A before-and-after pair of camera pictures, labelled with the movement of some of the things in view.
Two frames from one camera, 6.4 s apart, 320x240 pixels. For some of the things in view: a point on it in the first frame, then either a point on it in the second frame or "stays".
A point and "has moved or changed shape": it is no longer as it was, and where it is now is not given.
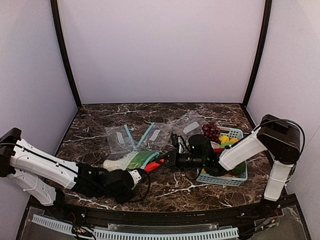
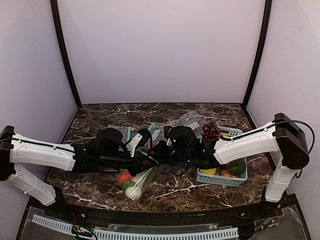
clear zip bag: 189,124 stays
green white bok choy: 131,160 has moved or changed shape
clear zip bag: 137,160 has moved or changed shape
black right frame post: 264,38 stays
